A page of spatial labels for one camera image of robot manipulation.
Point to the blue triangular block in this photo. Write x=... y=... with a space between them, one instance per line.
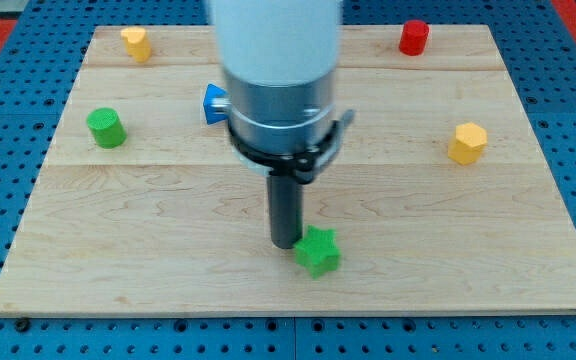
x=215 y=104

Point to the yellow heart block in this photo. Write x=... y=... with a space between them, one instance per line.
x=136 y=43

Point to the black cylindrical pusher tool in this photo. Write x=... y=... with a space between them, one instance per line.
x=285 y=200

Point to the light wooden board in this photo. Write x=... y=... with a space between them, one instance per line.
x=171 y=224

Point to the green star block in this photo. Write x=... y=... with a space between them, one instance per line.
x=317 y=251

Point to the red cylinder block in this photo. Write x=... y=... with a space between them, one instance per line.
x=414 y=37

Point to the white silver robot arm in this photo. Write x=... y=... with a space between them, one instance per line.
x=279 y=59

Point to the yellow hexagon block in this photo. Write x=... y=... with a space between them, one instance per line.
x=467 y=143

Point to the green cylinder block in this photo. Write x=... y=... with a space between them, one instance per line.
x=106 y=127

